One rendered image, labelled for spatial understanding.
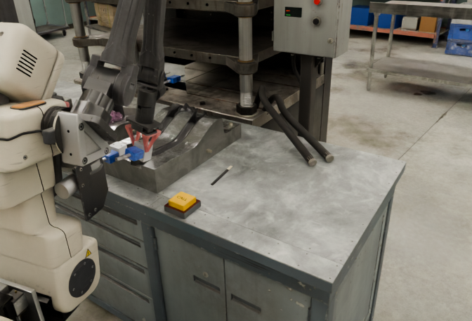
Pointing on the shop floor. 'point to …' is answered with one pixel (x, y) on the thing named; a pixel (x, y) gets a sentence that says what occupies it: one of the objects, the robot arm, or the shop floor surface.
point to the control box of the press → (311, 22)
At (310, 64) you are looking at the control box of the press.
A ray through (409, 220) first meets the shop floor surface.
